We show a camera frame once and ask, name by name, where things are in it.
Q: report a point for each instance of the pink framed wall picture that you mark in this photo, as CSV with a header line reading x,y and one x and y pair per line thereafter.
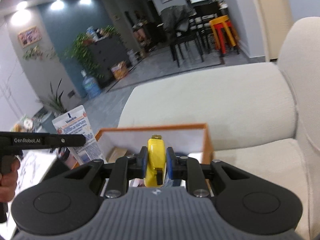
x,y
29,36

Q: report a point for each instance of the beige fabric sofa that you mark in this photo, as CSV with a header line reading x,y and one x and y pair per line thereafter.
x,y
262,117

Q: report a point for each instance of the white box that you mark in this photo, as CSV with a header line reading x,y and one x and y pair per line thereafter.
x,y
198,156

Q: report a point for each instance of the potted spiky plant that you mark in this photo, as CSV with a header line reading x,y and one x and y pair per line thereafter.
x,y
54,99

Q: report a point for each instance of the red stool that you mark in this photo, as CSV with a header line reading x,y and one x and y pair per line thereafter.
x,y
226,39

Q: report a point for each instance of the person's left hand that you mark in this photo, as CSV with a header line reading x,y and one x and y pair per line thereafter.
x,y
9,183

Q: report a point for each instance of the dark grey cabinet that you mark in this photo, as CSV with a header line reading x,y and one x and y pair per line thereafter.
x,y
107,52

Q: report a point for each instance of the green trailing plant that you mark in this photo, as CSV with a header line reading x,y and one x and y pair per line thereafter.
x,y
79,49

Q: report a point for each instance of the black dining chair with jacket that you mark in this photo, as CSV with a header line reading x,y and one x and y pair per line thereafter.
x,y
177,27

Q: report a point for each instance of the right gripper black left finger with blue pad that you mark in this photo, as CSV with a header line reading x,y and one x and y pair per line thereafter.
x,y
70,200

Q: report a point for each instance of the blue water jug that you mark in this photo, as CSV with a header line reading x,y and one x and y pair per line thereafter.
x,y
90,85

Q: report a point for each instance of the small orange carton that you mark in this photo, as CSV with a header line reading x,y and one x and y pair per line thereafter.
x,y
120,70

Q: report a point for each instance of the orange cardboard box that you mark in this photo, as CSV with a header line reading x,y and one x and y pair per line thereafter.
x,y
184,178

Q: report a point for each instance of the black dining table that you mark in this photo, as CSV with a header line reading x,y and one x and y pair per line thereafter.
x,y
203,14

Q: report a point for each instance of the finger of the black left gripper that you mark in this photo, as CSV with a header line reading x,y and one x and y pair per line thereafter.
x,y
67,140

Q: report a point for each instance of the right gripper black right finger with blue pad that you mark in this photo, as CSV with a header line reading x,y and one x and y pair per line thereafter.
x,y
243,200

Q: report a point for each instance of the yellow stool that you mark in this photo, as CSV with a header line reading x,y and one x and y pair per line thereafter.
x,y
221,19

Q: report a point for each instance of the gold square gift box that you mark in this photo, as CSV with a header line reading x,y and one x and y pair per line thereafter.
x,y
115,153

